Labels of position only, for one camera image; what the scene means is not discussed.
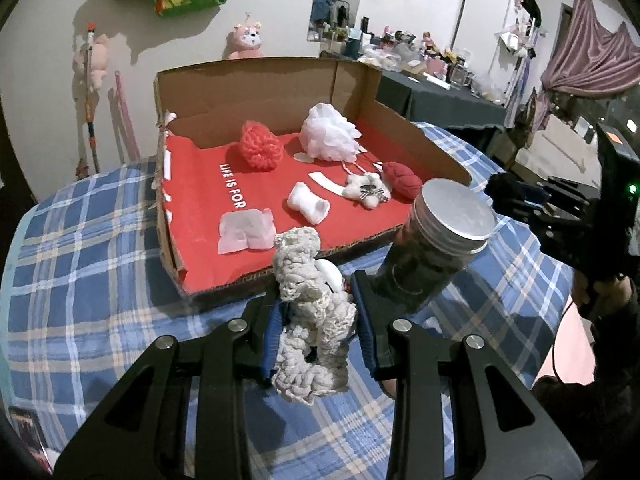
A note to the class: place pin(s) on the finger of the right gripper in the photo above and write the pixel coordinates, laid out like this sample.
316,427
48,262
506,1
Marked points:
530,219
506,190

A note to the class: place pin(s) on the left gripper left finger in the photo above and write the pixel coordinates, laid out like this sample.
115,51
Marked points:
139,429

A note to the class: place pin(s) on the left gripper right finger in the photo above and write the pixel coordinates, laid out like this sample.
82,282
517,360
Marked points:
500,431

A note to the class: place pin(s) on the red knitted bunny plush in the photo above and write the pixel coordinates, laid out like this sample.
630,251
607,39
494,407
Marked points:
402,179

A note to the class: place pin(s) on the white fluffy bunny keychain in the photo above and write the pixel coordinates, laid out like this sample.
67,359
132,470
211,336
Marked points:
367,189

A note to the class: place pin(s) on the cream chunky knit scrunchie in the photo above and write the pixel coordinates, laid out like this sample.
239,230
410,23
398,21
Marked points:
312,356

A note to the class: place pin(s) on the white mesh bath pouf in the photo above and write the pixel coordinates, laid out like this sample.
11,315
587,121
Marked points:
327,135

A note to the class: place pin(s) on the white cloth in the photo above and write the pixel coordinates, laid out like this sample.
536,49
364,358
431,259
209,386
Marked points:
311,206

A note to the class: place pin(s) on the white gauze pad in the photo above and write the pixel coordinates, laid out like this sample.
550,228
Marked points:
252,229

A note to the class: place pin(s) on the coral red bath pouf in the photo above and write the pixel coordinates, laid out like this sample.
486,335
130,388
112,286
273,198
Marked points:
260,148

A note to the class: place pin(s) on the tall glass jar dark contents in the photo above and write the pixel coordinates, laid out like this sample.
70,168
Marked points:
448,225

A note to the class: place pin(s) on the dark green covered side table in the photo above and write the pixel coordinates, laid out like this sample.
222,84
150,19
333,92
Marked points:
455,110

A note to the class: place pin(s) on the white wardrobe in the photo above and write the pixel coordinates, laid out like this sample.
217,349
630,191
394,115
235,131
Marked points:
480,34

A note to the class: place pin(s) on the purple curtain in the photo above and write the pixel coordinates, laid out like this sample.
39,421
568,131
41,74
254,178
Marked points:
591,62

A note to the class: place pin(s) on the blue plaid tablecloth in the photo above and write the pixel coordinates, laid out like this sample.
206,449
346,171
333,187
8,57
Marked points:
84,293

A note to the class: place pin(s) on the cardboard box red lining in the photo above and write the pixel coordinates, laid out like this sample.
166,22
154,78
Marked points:
202,174

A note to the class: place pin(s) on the pink horned plush toy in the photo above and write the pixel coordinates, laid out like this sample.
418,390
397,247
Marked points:
246,40

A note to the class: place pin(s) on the orange tipped stick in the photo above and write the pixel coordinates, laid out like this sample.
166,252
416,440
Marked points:
88,101

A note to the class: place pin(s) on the pink plush on wall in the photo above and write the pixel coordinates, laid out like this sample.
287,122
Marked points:
98,63

